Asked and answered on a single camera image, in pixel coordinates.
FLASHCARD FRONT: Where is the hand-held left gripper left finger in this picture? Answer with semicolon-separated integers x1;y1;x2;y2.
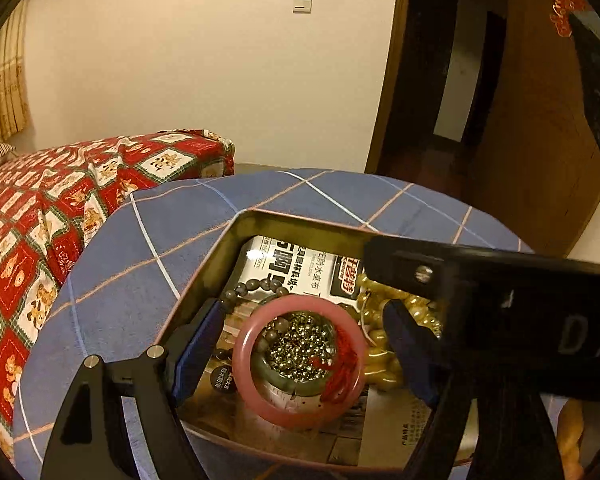
39;297;225;480

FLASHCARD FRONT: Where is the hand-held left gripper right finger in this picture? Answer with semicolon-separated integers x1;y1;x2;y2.
382;299;557;480

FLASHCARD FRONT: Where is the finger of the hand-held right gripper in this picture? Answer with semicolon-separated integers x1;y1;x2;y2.
362;235;486;311

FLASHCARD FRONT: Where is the gold bead bracelet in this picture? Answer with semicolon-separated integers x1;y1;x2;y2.
356;272;406;392

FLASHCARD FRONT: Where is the pale pearl bead necklace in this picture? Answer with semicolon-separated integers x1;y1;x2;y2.
400;294;447;338

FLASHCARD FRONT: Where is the pink bangle with red tassel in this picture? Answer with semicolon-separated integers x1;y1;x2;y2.
231;294;368;431

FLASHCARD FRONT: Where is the brown wooden bead bracelet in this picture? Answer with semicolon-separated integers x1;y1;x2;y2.
254;317;281;361

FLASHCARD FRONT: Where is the green jade bracelet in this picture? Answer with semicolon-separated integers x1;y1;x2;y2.
250;310;348;403

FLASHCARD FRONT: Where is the dark grey bead bracelet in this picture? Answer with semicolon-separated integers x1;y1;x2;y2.
219;280;292;311

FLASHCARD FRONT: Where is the pink tin box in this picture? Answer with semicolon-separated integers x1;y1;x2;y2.
167;208;481;475

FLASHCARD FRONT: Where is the dark metallic bead chain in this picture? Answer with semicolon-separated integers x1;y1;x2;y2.
262;312;338;376

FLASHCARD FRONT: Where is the person's right forearm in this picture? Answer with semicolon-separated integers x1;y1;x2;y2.
555;400;588;480

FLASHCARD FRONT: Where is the black round tag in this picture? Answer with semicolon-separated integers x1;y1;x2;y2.
211;365;237;392

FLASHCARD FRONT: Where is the blue plaid tablecloth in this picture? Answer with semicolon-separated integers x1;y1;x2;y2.
12;170;533;480

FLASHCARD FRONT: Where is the brown wooden door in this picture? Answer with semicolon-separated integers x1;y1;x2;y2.
467;0;600;256

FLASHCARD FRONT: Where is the red printed bedspread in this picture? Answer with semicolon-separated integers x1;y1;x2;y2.
0;130;236;456

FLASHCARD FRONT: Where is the red paper door ornament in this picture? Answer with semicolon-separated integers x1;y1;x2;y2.
550;0;588;38

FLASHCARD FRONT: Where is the beige patterned curtain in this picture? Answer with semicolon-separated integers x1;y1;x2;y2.
0;0;31;141

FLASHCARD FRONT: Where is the brown door frame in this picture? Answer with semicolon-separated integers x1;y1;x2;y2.
365;0;413;176

